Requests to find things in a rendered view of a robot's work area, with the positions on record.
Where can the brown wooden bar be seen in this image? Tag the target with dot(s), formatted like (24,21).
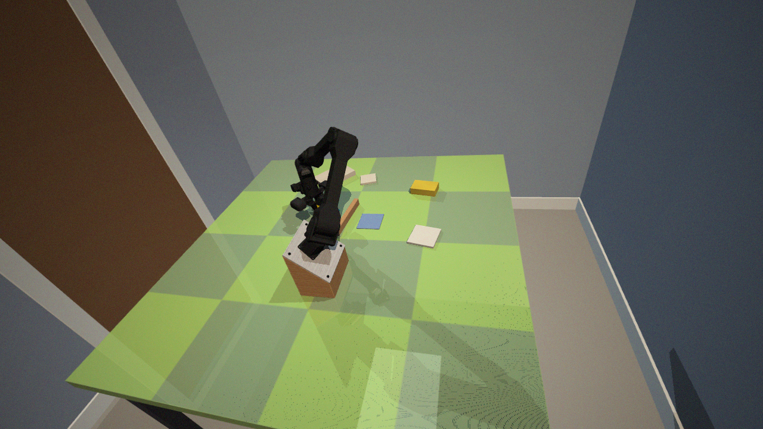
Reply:
(348,214)

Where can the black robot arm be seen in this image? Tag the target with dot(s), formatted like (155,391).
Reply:
(324,225)

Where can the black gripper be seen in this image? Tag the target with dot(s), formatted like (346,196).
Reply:
(311,191)

